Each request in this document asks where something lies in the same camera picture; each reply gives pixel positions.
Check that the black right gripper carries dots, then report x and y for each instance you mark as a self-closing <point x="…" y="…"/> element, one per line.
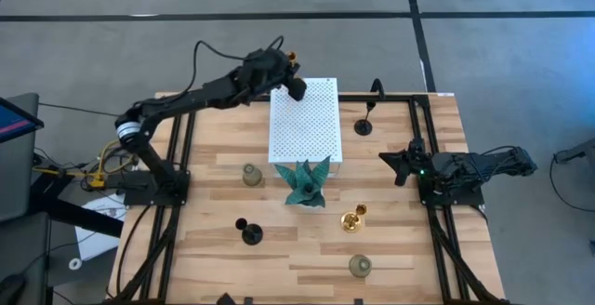
<point x="418" y="163"/>

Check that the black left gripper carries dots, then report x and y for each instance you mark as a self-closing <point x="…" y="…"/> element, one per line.
<point x="265" y="70"/>

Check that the gold metal candlestick holder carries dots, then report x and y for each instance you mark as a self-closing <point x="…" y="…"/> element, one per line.
<point x="292" y="57"/>
<point x="349" y="222"/>

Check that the black metal candlestick holder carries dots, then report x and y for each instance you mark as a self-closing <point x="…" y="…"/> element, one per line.
<point x="252" y="235"/>
<point x="363" y="127"/>

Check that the green glass candle holder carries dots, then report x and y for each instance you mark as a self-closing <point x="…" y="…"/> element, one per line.
<point x="252" y="176"/>
<point x="360" y="266"/>

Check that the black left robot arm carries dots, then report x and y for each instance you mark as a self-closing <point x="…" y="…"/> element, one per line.
<point x="186" y="100"/>

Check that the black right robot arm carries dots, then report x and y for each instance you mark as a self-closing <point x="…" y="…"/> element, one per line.
<point x="488" y="163"/>

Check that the white perforated metal stand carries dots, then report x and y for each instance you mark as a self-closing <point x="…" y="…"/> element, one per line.
<point x="304" y="128"/>

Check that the white label strip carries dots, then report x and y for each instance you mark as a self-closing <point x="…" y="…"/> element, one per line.
<point x="445" y="94"/>

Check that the green spiky artificial plant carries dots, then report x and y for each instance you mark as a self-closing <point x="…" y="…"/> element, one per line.
<point x="304" y="189"/>

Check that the grey box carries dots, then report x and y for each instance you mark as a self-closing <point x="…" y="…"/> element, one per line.
<point x="581" y="151"/>

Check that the black pointed object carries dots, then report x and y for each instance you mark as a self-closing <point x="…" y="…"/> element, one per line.
<point x="226" y="299"/>

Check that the black stand beam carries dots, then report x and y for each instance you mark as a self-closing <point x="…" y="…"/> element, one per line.
<point x="79" y="214"/>

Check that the white paper box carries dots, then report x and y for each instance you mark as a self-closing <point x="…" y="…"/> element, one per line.
<point x="97" y="244"/>

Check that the tablet with blue screen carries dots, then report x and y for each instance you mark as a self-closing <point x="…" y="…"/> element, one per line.
<point x="14" y="123"/>

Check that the white tape roll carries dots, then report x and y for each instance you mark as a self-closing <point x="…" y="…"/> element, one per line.
<point x="70" y="263"/>

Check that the black computer mouse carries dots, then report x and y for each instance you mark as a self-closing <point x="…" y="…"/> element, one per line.
<point x="11" y="288"/>

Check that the black aluminium table frame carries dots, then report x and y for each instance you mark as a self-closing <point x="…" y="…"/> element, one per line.
<point x="395" y="96"/>

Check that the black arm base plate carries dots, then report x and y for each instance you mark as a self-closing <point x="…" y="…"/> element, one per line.
<point x="465" y="199"/>
<point x="139" y="195"/>

